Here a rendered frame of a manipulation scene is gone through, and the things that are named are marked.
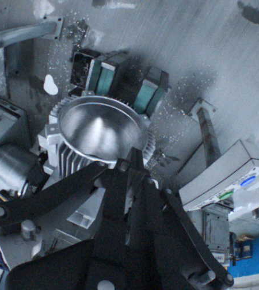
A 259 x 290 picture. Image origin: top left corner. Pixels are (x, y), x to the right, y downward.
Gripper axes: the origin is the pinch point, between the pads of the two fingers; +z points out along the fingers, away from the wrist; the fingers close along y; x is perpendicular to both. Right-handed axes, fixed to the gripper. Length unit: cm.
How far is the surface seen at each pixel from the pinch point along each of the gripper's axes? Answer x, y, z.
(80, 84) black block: 5.9, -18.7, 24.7
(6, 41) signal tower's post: 10.3, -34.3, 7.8
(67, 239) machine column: -64, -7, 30
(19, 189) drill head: -33.1, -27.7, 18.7
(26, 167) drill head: -27.5, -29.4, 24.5
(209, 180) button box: 1.2, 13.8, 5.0
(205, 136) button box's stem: 7.4, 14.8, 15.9
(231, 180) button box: 3.5, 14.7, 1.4
